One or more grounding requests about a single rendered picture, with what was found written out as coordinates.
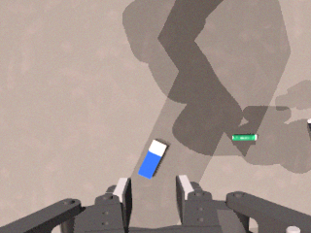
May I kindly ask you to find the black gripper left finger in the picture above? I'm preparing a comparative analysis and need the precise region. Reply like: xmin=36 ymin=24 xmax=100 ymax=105
xmin=0 ymin=178 xmax=132 ymax=233

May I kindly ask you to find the blue and white eraser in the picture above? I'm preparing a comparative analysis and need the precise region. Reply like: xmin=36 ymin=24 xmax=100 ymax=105
xmin=138 ymin=139 xmax=166 ymax=179

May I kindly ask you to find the green battery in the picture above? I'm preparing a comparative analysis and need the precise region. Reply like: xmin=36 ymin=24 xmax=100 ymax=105
xmin=232 ymin=134 xmax=257 ymax=141

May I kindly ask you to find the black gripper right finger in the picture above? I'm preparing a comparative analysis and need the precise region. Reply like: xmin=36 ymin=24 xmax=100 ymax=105
xmin=176 ymin=176 xmax=311 ymax=233

